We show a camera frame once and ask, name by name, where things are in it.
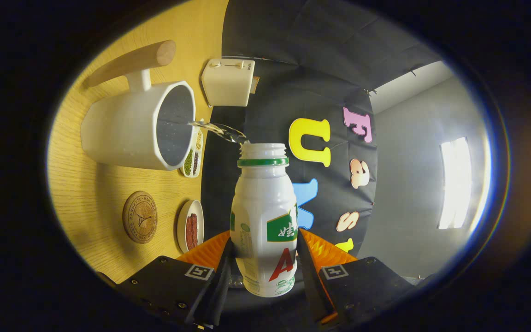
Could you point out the red-brown sausage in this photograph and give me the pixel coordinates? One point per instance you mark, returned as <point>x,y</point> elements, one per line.
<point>195,230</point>
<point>189,233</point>

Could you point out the ceiling light panel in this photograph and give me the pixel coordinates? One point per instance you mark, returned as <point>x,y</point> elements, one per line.
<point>454,182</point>

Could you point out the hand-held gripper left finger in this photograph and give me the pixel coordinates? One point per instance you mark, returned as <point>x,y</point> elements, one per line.
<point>219,290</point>

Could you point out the cream toaster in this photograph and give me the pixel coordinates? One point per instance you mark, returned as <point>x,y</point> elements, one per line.
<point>226,85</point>

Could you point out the white divided dish with beans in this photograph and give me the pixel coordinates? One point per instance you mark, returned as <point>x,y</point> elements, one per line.
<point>191,161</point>

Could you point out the black backdrop cloth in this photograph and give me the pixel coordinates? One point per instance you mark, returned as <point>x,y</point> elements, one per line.
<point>293,69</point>

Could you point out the wooden table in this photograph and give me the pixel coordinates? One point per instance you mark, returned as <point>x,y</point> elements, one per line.
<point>90,184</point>

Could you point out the round cork coaster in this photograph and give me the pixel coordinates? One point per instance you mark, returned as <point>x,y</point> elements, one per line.
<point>139,216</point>

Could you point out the white round plate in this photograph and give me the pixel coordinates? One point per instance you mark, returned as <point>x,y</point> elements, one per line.
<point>181,226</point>

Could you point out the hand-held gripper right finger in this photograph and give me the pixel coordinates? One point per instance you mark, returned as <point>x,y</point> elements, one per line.
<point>309,281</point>

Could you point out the white juice bottle green label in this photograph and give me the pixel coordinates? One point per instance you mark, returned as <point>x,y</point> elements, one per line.
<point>261,198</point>

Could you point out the bread slice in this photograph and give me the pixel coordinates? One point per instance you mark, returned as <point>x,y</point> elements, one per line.
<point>255,85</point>

